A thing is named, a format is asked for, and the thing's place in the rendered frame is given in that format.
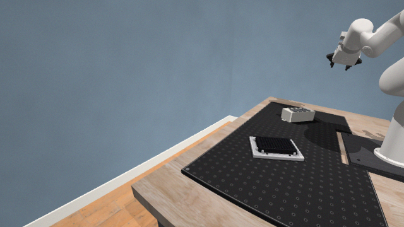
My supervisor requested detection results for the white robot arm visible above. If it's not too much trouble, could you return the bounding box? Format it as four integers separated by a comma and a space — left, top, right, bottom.
338, 10, 404, 168

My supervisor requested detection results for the white control panel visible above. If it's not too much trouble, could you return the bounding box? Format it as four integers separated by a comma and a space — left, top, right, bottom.
281, 107, 316, 122

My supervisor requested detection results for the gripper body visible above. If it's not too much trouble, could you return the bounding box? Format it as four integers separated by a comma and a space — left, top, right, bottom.
332, 45, 361, 66

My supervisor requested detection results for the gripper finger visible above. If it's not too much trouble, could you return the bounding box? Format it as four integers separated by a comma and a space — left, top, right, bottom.
345, 58, 362, 71
326, 53, 334, 68

